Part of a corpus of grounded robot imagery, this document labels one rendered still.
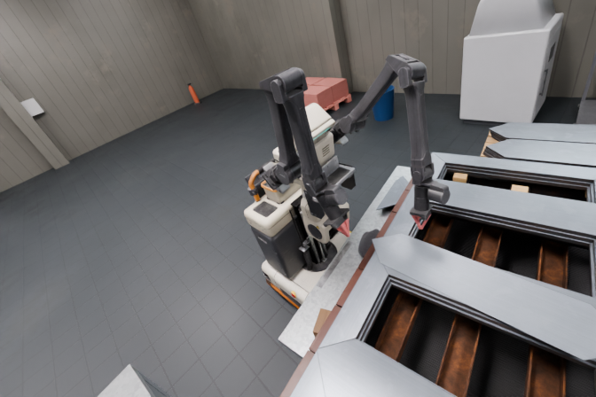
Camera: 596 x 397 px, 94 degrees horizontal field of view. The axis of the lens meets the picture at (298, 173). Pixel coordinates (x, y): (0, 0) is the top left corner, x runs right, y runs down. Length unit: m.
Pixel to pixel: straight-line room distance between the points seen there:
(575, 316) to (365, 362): 0.60
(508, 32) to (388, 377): 3.23
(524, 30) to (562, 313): 2.83
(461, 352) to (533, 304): 0.28
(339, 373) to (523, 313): 0.57
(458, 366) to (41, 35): 8.54
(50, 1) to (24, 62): 1.41
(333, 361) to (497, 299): 0.55
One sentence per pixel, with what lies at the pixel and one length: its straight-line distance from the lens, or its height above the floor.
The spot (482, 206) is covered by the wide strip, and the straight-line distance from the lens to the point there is 1.42.
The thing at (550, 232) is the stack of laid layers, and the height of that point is 0.84.
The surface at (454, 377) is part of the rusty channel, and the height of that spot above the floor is 0.68.
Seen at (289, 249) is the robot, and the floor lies 0.53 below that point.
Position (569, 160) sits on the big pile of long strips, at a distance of 1.80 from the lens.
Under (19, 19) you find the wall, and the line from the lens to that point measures 8.55.
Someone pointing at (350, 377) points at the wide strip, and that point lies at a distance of 1.00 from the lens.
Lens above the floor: 1.80
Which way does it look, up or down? 31 degrees down
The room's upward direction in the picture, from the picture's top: 18 degrees counter-clockwise
